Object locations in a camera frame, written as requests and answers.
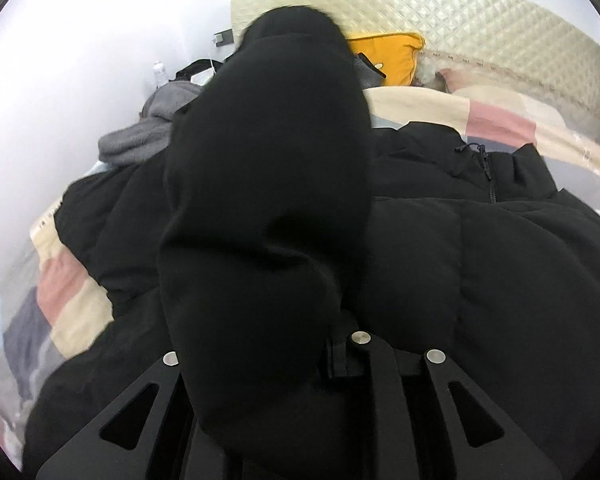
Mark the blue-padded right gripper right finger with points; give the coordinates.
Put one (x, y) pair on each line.
(428, 419)

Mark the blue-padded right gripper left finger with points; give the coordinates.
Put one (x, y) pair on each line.
(148, 432)

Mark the black puffer jacket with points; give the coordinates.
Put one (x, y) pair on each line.
(278, 220)

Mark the patchwork checkered duvet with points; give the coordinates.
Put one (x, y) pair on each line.
(51, 309)

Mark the grey fleece garment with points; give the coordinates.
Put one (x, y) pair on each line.
(151, 133)

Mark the clear water bottle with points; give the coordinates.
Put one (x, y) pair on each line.
(161, 76)

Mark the black bag on nightstand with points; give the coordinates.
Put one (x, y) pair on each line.
(203, 65)

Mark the yellow pillow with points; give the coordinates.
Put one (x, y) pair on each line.
(395, 54)

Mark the cream quilted headboard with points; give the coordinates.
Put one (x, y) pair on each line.
(516, 43)

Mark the wall power socket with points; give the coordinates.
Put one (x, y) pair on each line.
(224, 38)

